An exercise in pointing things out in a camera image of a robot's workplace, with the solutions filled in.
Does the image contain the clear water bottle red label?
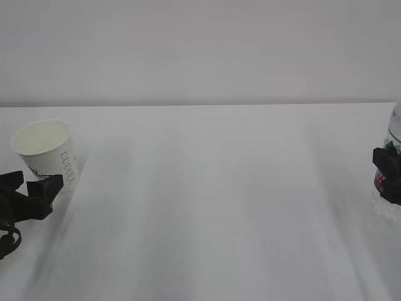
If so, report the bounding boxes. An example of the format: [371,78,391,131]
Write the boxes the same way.
[372,102,400,221]

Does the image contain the white paper cup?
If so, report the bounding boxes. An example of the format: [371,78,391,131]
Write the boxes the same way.
[11,120,80,200]

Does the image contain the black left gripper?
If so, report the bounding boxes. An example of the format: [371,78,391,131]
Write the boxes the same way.
[0,171,63,226]

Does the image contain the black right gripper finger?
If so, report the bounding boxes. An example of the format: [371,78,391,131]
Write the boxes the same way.
[372,147,400,205]

